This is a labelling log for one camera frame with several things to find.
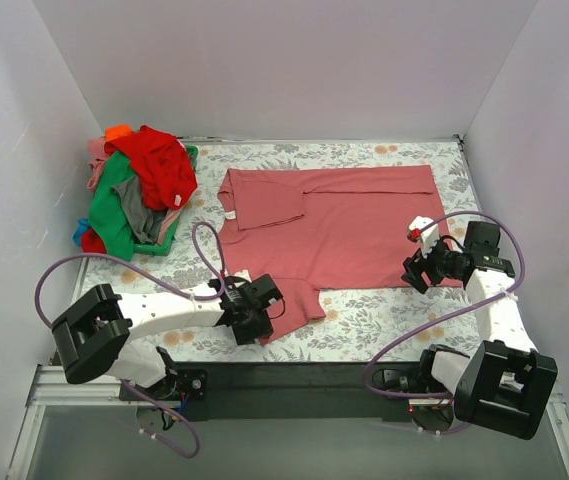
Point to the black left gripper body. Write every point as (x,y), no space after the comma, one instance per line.
(254,326)

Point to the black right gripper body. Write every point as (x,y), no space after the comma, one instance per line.
(419,270)

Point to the pink t shirt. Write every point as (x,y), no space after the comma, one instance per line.
(319,229)

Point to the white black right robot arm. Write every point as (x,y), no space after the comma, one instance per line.
(505,385)

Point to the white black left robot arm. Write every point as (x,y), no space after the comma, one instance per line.
(102,332)

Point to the floral patterned table mat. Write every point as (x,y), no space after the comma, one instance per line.
(358,323)

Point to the grey t shirt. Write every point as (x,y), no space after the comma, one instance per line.
(145,222)

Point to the red t shirt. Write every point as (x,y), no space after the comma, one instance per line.
(140,180)

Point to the green t shirt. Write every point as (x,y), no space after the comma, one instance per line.
(167,180)

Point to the blue cloth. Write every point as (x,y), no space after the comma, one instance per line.
(83,226)

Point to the orange cloth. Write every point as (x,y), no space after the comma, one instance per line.
(117,131)

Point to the light pink cloth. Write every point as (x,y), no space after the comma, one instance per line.
(99,158)

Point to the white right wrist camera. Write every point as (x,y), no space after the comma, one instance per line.
(425,232)

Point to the aluminium front frame rail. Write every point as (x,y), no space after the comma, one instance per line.
(87,432)

